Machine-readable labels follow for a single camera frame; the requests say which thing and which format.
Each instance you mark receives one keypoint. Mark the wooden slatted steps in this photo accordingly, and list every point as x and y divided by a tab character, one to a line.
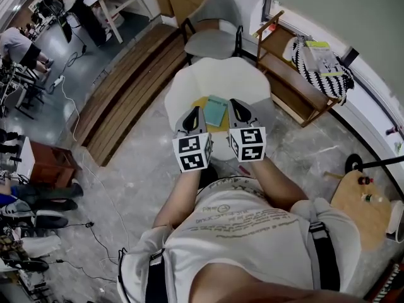
126	90

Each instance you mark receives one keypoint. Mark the grey and black round device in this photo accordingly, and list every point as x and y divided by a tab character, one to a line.
53	223

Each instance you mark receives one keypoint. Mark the black floor stand with pole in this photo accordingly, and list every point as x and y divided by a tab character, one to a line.
353	163

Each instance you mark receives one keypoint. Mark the black white patterned bag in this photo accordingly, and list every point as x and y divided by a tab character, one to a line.
322	80

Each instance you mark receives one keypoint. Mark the black power adapter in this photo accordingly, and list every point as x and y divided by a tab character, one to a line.
89	224

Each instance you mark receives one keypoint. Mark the white power strip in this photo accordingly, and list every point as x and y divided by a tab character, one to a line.
59	80

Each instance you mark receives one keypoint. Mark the brown wooden cabinet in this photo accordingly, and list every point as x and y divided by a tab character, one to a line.
50	169

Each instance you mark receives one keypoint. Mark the round wooden side table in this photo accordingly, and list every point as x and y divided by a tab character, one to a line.
356	213

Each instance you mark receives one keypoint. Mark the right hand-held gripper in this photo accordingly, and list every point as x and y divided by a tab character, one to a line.
249	145

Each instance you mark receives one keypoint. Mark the person's white printed T-shirt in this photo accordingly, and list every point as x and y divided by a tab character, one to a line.
246	238

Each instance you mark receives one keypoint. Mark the dark bottle with red cap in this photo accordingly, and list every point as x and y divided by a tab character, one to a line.
365	180

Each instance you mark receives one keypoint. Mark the yellow round cushion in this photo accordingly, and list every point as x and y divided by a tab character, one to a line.
199	102

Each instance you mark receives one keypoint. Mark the yellow-green edged magazine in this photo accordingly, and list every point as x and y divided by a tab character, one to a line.
325	58

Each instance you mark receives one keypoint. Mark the teal booklet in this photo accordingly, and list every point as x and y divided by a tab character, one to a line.
214	112

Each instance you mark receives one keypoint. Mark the dark bottle with red label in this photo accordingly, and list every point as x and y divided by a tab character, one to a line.
393	130

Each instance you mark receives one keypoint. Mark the person's right forearm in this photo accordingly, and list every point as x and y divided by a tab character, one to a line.
274	188

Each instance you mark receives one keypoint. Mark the red and black patterned mat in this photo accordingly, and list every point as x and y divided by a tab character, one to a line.
388	282

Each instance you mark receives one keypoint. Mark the white flower-shaped table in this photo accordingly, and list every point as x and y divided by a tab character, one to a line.
221	77

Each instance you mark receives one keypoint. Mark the person's bare neck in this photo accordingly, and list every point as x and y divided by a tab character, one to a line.
252	286

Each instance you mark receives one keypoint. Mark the white bin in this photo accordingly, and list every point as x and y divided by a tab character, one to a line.
396	219

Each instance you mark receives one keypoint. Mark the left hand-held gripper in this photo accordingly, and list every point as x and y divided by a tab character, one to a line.
191	151

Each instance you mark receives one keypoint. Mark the wooden shelf rack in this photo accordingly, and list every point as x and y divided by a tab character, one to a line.
284	80

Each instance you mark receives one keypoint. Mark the green bottle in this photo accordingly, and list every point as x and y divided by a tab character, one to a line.
370	198

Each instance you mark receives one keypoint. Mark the grey armchair with black frame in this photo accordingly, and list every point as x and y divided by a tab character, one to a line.
211	43

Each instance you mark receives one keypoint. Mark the person's left forearm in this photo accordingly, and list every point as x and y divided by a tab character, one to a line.
176	200

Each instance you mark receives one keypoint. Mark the person's black trousers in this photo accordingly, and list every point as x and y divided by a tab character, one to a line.
208	177

